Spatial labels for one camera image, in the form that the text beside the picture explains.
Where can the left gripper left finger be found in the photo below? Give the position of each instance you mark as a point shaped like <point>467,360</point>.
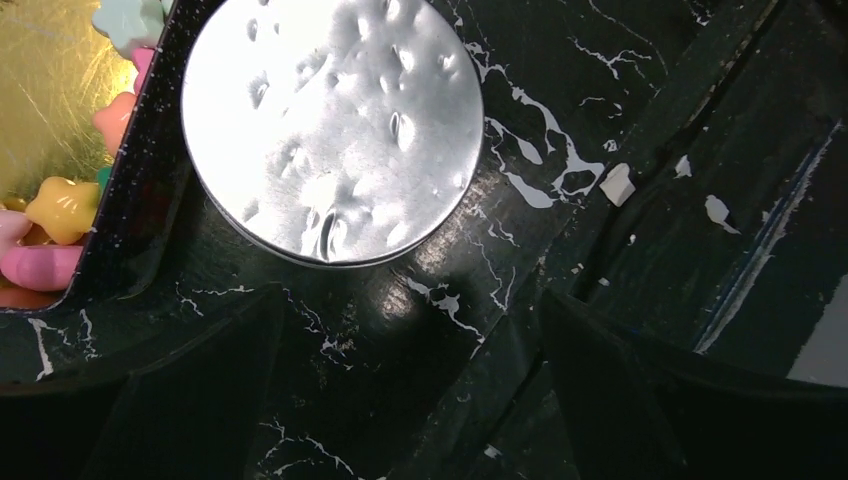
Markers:
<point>183,406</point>

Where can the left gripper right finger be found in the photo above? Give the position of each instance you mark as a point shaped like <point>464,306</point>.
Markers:
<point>638,408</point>

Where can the tin tray of star candies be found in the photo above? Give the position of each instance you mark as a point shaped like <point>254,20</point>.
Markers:
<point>56,70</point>

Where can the white round jar lid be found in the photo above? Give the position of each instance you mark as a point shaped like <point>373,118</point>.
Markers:
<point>333,133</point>

